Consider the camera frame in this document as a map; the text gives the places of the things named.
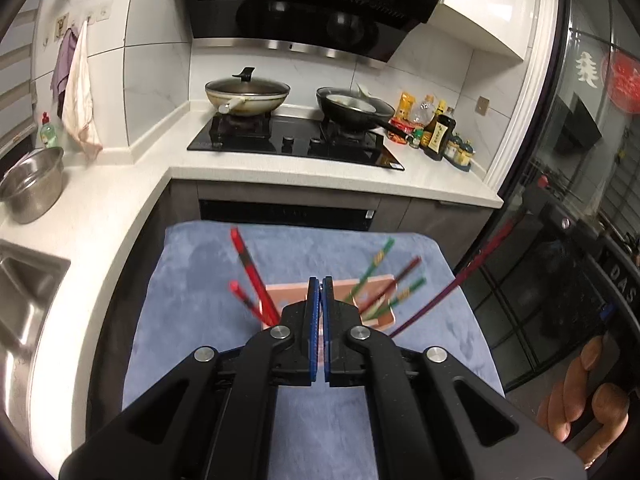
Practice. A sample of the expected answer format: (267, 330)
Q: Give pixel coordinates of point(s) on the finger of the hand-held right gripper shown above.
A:
(565, 230)

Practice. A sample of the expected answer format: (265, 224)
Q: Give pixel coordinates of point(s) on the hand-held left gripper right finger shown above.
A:
(328, 330)

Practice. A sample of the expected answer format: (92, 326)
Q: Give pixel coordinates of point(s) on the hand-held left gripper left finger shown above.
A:
(314, 330)

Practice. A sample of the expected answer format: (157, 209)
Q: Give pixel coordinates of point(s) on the pink plastic basket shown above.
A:
(290, 292)

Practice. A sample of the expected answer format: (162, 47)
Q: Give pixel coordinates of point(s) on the green patterned chopstick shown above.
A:
(410, 287)
(375, 262)

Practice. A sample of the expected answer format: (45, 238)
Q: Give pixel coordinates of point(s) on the person's right hand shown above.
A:
(575, 390)

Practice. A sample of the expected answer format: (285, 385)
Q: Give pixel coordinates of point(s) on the black framed glass door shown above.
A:
(575, 160)

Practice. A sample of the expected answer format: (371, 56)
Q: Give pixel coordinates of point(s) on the black built-in appliance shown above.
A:
(285, 215)

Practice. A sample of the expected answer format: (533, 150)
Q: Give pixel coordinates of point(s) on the teal seasoning jar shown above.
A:
(454, 149)
(466, 155)

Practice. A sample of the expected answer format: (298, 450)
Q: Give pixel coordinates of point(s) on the grey base cabinet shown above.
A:
(440, 220)

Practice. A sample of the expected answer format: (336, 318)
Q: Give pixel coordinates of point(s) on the blue fleece mat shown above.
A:
(200, 260)

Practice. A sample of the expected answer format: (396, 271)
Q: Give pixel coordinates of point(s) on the dark soy sauce bottle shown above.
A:
(440, 135)

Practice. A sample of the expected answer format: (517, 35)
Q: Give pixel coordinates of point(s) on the white tree window decal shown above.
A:
(587, 71)

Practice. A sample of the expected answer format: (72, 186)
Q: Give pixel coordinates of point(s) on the red round window decal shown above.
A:
(625, 80)

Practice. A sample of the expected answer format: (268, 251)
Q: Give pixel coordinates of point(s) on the yellow-cap sauce bottle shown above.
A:
(442, 107)

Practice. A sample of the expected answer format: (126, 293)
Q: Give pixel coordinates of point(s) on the small green-cap jar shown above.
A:
(416, 140)

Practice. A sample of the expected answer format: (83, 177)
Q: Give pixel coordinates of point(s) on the clear bottle yellow cap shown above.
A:
(426, 110)

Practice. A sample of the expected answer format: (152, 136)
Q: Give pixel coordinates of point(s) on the red instant noodle cup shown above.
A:
(400, 127)

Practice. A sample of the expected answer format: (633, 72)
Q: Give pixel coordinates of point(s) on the yellow seasoning packet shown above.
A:
(405, 107)

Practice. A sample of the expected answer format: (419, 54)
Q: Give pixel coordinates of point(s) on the black gas stove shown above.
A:
(300, 125)

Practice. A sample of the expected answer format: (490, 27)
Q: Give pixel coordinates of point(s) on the black frying pan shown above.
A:
(350, 115)

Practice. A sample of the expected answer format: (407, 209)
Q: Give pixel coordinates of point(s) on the cream lidded wok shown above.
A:
(260, 105)

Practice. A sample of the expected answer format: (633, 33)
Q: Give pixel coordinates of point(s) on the white spatula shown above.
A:
(363, 91)

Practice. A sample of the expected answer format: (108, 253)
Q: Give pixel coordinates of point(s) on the white upper cabinet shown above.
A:
(490, 0)

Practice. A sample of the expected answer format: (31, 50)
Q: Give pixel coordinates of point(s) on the glass wok lid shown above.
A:
(250, 86)

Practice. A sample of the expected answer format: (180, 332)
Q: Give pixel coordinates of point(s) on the stainless steel sink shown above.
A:
(25, 310)

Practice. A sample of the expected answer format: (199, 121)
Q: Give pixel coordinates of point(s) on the stainless steel pot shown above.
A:
(32, 190)

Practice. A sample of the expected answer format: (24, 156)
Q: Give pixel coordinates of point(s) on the white hanging towel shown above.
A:
(80, 100)

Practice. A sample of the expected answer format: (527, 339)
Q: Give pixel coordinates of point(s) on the green dish soap bottle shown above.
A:
(50, 135)

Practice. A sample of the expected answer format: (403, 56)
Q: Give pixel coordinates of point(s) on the purple hanging cloth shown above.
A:
(62, 65)

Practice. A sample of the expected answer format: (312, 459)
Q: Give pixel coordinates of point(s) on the white window blind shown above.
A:
(15, 85)

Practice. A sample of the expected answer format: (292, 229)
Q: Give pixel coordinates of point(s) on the brass wall switch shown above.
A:
(482, 105)

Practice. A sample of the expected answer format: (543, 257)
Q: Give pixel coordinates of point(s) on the white wall outlet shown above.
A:
(104, 12)

